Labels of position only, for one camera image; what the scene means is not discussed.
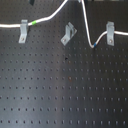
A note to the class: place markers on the middle grey cable clip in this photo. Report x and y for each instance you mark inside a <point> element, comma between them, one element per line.
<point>70,31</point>

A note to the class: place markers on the right grey cable clip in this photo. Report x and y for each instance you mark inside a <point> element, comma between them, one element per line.
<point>110,33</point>

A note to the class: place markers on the left grey cable clip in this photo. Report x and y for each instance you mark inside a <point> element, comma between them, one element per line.
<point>23,31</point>

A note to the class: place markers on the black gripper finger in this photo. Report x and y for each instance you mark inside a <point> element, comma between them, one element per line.
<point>31,2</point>

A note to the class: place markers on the grey cable clip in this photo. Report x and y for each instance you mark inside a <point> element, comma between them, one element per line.
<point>70,31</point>
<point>23,31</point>
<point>110,33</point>

